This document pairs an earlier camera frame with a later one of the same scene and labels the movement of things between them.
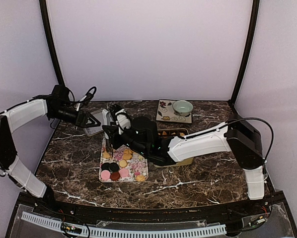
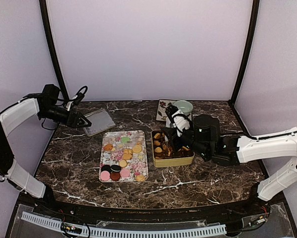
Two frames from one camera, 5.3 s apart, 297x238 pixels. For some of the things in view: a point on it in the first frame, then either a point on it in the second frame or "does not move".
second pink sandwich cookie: x=123 y=172 does not move
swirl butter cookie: x=140 y=178 does not move
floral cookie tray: x=125 y=165 does not move
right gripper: x=112 y=135 to x=171 y=133
